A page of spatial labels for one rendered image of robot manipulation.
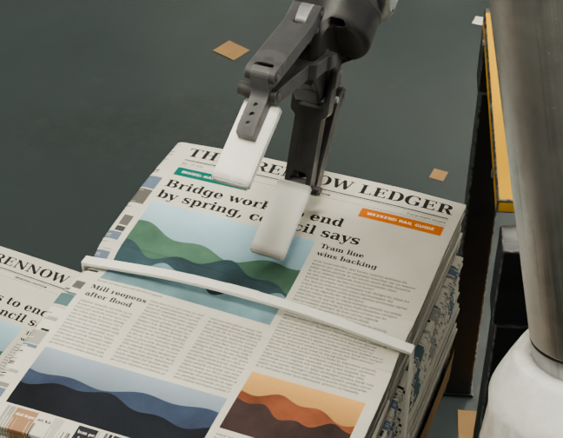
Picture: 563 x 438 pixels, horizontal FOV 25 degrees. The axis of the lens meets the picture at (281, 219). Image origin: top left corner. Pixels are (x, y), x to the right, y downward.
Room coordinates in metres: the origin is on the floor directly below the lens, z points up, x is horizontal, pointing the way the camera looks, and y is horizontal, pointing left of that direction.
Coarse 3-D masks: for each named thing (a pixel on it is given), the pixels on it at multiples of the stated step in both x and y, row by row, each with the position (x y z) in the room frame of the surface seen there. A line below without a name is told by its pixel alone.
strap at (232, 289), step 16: (128, 272) 0.77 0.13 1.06; (144, 272) 0.77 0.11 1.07; (160, 272) 0.77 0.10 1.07; (176, 272) 0.77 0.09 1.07; (208, 288) 0.75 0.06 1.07; (224, 288) 0.75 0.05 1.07; (240, 288) 0.75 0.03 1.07; (272, 304) 0.73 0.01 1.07; (288, 304) 0.73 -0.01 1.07; (320, 320) 0.71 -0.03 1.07; (336, 320) 0.71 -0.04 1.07; (368, 336) 0.70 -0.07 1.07; (384, 336) 0.70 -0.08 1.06
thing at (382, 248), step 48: (192, 144) 0.96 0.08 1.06; (144, 192) 0.89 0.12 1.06; (192, 192) 0.89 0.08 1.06; (240, 192) 0.88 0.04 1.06; (336, 192) 0.88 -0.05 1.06; (384, 192) 0.88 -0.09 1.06; (144, 240) 0.82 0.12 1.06; (192, 240) 0.82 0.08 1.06; (240, 240) 0.82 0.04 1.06; (336, 240) 0.82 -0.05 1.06; (384, 240) 0.82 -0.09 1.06; (432, 240) 0.82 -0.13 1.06; (288, 288) 0.76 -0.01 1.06; (336, 288) 0.76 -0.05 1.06; (384, 288) 0.76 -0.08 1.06; (432, 288) 0.77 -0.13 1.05; (432, 336) 0.78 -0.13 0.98; (432, 384) 0.78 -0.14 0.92
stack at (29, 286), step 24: (0, 264) 1.04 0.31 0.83; (24, 264) 1.04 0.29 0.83; (48, 264) 1.04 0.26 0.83; (0, 288) 1.00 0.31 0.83; (24, 288) 1.00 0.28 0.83; (48, 288) 1.00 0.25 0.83; (0, 312) 0.97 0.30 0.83; (24, 312) 0.97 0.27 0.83; (0, 336) 0.93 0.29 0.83; (24, 336) 0.93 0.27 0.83; (0, 360) 0.90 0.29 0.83
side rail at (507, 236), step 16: (512, 240) 1.12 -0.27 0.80; (496, 256) 1.14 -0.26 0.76; (512, 256) 1.10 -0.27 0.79; (496, 272) 1.12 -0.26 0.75; (512, 272) 1.10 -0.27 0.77; (496, 288) 1.10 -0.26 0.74; (512, 288) 1.10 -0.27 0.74; (496, 304) 1.10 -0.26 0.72; (512, 304) 1.10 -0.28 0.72; (496, 320) 1.10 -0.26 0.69; (512, 320) 1.10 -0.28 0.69
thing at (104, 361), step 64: (64, 320) 0.72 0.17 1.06; (128, 320) 0.72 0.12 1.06; (192, 320) 0.72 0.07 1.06; (0, 384) 0.65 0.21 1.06; (64, 384) 0.65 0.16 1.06; (128, 384) 0.65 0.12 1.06; (192, 384) 0.65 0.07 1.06; (256, 384) 0.65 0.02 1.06; (320, 384) 0.65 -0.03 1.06; (384, 384) 0.65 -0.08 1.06
